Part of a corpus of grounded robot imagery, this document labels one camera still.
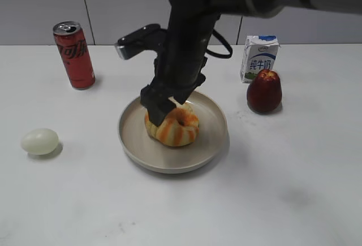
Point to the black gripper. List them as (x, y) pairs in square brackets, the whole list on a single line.
[(179, 63)]

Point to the beige round plate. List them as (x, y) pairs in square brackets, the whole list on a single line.
[(150, 154)]

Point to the white milk carton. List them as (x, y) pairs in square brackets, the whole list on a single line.
[(260, 52)]

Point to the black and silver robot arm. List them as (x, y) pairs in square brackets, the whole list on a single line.
[(257, 8)]

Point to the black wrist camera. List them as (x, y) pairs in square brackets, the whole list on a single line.
[(149, 37)]

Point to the orange striped croissant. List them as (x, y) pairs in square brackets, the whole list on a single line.
[(180, 127)]

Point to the red cola can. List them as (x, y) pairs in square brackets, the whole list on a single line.
[(72, 46)]

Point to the white egg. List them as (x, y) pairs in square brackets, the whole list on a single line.
[(40, 141)]

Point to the red apple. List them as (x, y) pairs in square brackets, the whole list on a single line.
[(264, 93)]

